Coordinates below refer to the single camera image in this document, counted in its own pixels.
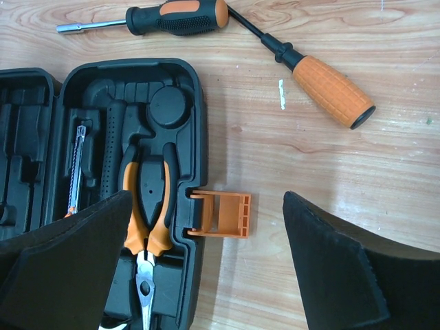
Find black orange screwdriver handle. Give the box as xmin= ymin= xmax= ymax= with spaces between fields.
xmin=56 ymin=0 xmax=229 ymax=36

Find silver orange utility knife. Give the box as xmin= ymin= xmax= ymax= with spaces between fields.
xmin=65 ymin=125 xmax=87 ymax=217

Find orange grid handle tool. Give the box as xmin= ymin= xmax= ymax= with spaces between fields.
xmin=228 ymin=7 xmax=375 ymax=130

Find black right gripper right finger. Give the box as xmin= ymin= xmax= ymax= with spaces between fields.
xmin=283 ymin=191 xmax=439 ymax=329

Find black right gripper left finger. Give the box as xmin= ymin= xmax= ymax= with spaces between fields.
xmin=1 ymin=190 xmax=132 ymax=329

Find claw hammer black grip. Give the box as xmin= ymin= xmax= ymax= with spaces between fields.
xmin=99 ymin=100 xmax=127 ymax=200

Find orange black pliers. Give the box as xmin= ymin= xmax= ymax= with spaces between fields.
xmin=120 ymin=144 xmax=176 ymax=329

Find black plastic tool case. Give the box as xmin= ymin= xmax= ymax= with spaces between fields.
xmin=0 ymin=57 xmax=252 ymax=330

